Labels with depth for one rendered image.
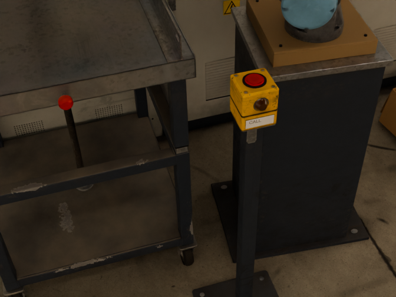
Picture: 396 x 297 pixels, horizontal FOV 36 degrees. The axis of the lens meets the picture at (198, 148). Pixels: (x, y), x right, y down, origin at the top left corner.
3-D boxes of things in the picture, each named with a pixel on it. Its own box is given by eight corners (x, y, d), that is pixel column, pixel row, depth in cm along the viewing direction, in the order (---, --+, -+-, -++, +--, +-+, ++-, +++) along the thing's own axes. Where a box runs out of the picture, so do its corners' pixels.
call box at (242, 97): (276, 125, 129) (280, 88, 122) (241, 133, 127) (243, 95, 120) (263, 102, 134) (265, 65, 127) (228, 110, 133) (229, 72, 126)
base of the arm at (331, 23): (335, 10, 163) (340, -24, 156) (349, 41, 152) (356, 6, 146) (279, 13, 163) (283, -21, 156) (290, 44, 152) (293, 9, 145)
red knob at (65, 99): (75, 110, 134) (72, 99, 132) (60, 113, 133) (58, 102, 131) (72, 98, 137) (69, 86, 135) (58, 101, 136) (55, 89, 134)
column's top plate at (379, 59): (343, -1, 179) (345, -8, 178) (392, 66, 155) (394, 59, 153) (230, 13, 175) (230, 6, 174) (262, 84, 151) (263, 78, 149)
